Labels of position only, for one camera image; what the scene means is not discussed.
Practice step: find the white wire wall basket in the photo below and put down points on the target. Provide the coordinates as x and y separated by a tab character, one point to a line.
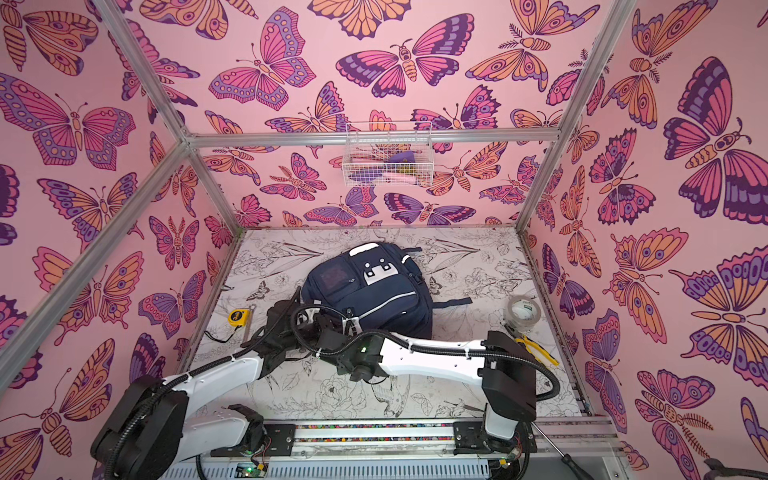
390	153

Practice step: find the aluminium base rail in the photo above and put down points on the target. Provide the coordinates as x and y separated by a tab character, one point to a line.
415	449

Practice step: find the silver wrench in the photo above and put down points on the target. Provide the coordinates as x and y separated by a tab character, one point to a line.
247	334

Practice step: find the yellow handled pliers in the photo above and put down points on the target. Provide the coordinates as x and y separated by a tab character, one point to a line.
532	347

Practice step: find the yellow tape measure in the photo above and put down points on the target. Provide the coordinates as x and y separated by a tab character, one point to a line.
239	317

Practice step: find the navy blue student backpack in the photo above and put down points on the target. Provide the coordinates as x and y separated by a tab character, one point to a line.
379	286

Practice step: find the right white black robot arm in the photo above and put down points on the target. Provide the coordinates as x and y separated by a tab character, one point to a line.
511	379

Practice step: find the black handled screwdriver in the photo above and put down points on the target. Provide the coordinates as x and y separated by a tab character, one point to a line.
578	472

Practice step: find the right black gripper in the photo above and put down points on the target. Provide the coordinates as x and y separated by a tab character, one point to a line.
330	327

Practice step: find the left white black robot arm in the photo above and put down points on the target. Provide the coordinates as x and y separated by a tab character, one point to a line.
154	425

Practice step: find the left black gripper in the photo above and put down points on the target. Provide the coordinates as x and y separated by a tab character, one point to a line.
294	315

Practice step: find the clear tape roll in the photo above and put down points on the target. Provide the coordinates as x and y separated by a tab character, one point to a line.
522	313

